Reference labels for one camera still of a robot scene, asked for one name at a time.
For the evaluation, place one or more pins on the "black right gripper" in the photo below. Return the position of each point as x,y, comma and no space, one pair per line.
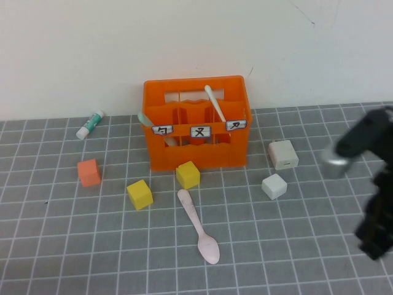
380,215

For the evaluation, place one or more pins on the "pink plastic spoon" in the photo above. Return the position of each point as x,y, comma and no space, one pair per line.
208,247

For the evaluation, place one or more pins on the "cream plastic knife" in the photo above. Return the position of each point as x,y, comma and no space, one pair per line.
215,104

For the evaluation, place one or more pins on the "mint green plastic spoon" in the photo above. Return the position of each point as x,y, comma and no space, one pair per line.
144,118

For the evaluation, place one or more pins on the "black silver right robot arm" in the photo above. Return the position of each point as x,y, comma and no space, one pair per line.
362,138

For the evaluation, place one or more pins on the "orange plastic cutlery holder crate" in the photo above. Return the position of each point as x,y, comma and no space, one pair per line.
196,156

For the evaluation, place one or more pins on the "white cube block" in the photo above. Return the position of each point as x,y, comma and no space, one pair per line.
274,186

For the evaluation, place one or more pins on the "grey grid tablecloth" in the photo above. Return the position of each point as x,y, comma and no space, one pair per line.
245,246

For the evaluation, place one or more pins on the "paper label with knife character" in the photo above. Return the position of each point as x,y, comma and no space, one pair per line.
236,125

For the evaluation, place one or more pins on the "yellow cube block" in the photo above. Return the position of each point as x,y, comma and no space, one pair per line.
188,175
140,194

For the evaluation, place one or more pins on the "paper label with fork character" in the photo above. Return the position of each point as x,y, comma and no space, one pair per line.
200,131

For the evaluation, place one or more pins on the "paper label with spoon character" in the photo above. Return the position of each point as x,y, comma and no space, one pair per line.
162,130

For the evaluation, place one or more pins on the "orange cube block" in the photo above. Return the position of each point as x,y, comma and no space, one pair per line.
89,173

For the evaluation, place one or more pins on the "white green glue stick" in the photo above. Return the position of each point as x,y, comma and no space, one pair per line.
90,124

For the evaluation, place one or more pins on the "white USB wall charger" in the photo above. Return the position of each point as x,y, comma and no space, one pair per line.
283,155

